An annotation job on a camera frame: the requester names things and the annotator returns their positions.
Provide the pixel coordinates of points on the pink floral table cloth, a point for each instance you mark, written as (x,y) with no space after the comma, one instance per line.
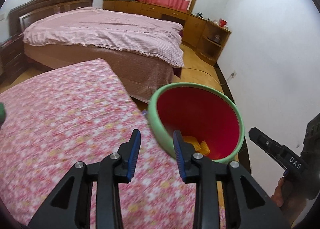
(83,113)

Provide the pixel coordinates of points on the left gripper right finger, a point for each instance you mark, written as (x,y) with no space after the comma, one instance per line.
(247,205)

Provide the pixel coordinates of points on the dark wooden nightstand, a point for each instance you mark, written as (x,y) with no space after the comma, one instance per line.
(13,58)

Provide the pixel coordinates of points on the dark wooden headboard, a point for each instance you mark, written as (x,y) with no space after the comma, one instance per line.
(15,13)

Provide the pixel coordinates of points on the yellow foam net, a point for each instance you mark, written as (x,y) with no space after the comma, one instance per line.
(193,141)

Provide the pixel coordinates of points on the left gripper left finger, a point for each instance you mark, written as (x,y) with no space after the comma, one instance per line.
(69,203)

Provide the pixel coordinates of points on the right hand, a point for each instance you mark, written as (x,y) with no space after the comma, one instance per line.
(293,205)

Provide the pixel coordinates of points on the brown bed base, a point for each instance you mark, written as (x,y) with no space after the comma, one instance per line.
(140,75)

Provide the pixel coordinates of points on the yellow foam net curled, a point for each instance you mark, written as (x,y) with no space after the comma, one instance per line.
(203,148)

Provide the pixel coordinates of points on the pink bed quilt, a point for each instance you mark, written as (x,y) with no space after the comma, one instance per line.
(92,27)

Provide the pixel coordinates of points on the red bin with green rim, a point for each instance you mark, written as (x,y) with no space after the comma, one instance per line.
(196,111)

